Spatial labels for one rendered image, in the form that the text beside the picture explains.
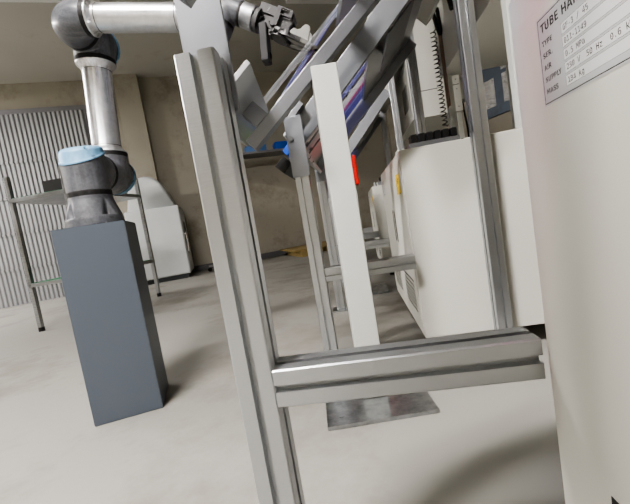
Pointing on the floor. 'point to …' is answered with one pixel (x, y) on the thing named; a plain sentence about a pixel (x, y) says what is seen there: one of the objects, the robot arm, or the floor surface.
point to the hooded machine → (162, 232)
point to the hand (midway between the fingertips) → (312, 50)
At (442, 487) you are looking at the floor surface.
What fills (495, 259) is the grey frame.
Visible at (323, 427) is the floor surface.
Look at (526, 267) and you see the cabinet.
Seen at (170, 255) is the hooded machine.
